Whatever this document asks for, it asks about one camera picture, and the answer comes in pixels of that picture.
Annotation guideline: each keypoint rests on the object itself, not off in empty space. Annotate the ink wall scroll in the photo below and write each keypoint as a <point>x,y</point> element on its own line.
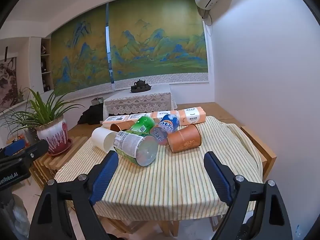
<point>7,82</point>

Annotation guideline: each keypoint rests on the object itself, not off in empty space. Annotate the wall shelf niche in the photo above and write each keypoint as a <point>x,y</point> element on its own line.
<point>46,65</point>

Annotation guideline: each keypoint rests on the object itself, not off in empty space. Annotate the white label tissue pack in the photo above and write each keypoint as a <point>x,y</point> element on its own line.
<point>115,120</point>
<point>137,117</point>

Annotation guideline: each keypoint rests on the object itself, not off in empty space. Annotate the red pot saucer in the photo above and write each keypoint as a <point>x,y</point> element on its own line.
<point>65,148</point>

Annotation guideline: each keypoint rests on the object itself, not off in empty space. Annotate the white paper cup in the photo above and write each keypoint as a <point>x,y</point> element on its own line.
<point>101,138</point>

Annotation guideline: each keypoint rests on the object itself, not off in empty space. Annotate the small orange paper cup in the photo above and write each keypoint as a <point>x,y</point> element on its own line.
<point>120,125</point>

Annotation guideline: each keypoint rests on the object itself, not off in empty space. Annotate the orange and white tissue pack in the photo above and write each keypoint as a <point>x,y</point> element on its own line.
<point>192,116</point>

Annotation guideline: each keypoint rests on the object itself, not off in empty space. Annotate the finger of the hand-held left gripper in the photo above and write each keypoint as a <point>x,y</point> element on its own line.
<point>35,149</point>

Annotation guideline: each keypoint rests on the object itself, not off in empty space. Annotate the clear bottle with green label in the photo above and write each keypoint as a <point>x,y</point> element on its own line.
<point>136,147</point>

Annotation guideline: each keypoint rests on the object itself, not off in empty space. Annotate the blue label plastic bottle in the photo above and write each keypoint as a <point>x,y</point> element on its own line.
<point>166,127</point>

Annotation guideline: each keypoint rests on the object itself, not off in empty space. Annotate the green plastic bottle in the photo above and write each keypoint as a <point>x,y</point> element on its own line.
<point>143,125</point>

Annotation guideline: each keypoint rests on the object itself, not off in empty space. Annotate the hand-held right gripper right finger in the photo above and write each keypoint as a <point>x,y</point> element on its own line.
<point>218,177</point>

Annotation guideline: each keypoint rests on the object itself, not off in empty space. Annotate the small grey box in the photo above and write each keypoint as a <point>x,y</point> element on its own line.
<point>97,101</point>

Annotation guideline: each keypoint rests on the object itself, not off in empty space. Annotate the clear water jug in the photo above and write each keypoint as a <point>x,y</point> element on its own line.
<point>15,217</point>

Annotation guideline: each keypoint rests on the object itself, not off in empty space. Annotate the wooden slatted stand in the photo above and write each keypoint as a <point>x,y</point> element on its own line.
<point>52,163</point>

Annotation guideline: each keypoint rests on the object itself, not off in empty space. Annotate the potted green plant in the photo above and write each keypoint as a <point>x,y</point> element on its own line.
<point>52,132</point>

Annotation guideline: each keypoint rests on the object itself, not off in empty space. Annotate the large orange paper cup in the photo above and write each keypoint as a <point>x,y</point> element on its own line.
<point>185,138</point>

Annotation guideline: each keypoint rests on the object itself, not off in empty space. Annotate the narrow landscape painting blind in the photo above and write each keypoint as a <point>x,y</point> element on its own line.
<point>80,55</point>

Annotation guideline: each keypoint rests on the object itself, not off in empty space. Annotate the wooden bench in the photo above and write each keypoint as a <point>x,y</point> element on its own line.
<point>260,147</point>

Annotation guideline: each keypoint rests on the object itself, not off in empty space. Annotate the lace covered side table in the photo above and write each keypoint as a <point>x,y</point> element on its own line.
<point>140,102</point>

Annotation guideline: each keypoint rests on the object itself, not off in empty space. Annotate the black bag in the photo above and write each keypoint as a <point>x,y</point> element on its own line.
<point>91,113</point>

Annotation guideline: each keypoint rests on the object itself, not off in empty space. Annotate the wide landscape painting blind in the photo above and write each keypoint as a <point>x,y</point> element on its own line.
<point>160,42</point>

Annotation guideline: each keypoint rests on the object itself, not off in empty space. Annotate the dark teapot set tray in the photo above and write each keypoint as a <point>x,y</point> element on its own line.
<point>140,86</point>

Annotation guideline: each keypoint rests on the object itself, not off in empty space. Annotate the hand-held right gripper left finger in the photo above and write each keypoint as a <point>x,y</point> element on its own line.
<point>103,177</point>

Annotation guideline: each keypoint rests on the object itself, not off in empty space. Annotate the striped yellow tablecloth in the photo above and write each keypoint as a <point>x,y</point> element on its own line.
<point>162,187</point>

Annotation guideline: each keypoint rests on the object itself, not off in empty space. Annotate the wooden table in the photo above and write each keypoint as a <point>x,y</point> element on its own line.
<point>172,227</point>

